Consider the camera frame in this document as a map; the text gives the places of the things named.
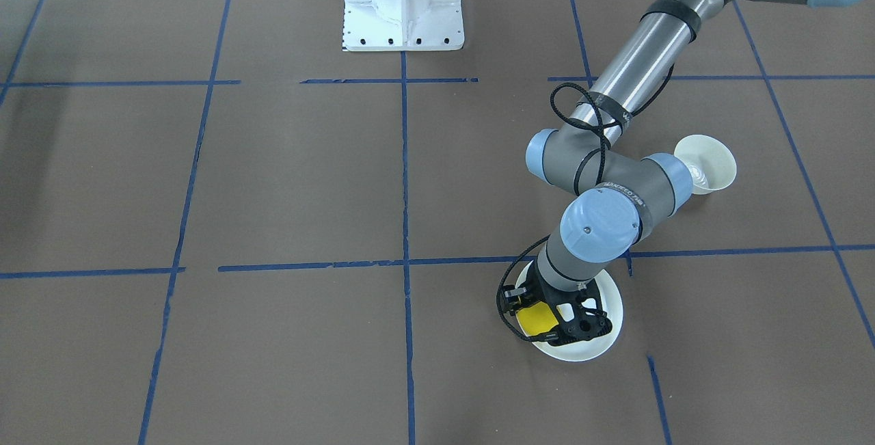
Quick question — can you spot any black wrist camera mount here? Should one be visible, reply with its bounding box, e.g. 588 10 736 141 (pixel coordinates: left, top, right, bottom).
557 298 613 343

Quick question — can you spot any white bowl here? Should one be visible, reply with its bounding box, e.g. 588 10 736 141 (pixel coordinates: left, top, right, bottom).
674 134 738 195

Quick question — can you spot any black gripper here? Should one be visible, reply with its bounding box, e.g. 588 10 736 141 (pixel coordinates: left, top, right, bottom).
502 269 613 347

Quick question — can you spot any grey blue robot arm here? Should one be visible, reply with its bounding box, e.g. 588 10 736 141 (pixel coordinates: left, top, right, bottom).
496 0 862 363

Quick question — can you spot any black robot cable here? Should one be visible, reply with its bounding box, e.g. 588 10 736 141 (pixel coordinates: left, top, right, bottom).
496 0 677 343

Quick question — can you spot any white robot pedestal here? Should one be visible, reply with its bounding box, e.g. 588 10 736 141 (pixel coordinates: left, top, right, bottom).
342 0 466 52

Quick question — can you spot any white plate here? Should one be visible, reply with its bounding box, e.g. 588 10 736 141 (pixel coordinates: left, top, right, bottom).
502 261 624 363

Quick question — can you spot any yellow lemon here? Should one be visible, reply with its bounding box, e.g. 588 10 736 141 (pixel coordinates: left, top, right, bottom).
515 301 559 336

